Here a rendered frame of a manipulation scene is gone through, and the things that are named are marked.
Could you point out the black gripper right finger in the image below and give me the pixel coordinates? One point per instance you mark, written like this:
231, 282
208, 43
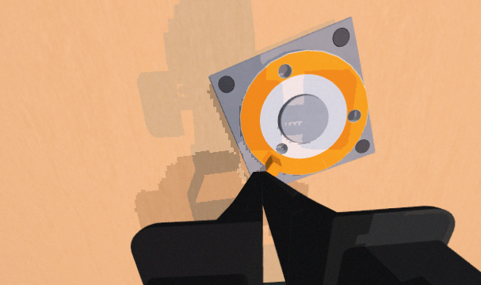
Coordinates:
310, 238

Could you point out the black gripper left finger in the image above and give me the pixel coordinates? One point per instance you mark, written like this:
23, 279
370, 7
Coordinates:
230, 244

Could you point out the orange and grey round plate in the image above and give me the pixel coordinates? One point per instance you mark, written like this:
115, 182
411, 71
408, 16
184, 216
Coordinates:
314, 72

